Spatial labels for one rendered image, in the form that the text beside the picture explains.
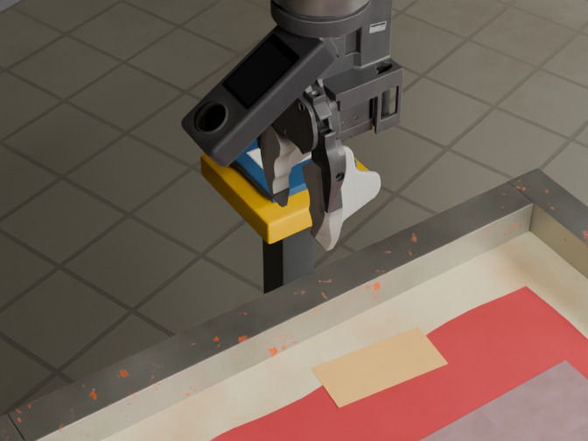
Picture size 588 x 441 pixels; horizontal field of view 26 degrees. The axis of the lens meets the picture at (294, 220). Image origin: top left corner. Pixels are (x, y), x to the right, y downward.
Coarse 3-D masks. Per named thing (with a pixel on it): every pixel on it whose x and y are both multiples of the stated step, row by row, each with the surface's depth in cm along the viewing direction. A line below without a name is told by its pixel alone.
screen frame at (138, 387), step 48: (528, 192) 118; (384, 240) 114; (432, 240) 114; (480, 240) 116; (576, 240) 114; (288, 288) 109; (336, 288) 109; (384, 288) 111; (192, 336) 105; (240, 336) 105; (288, 336) 107; (96, 384) 101; (144, 384) 101; (192, 384) 104; (0, 432) 97; (48, 432) 97; (96, 432) 100
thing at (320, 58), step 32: (288, 32) 91; (256, 64) 91; (288, 64) 89; (320, 64) 90; (224, 96) 91; (256, 96) 90; (288, 96) 90; (192, 128) 91; (224, 128) 90; (256, 128) 90; (224, 160) 90
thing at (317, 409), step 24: (288, 408) 104; (312, 408) 104; (336, 408) 104; (360, 408) 104; (240, 432) 102; (264, 432) 102; (288, 432) 102; (312, 432) 102; (336, 432) 102; (360, 432) 102; (384, 432) 102
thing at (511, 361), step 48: (528, 288) 114; (432, 336) 110; (480, 336) 110; (528, 336) 110; (576, 336) 110; (432, 384) 105; (480, 384) 105; (528, 384) 105; (576, 384) 105; (432, 432) 102; (480, 432) 102; (528, 432) 102; (576, 432) 102
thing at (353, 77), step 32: (384, 0) 91; (320, 32) 87; (352, 32) 92; (384, 32) 93; (352, 64) 93; (384, 64) 94; (320, 96) 91; (352, 96) 92; (384, 96) 96; (288, 128) 95; (352, 128) 96; (384, 128) 96
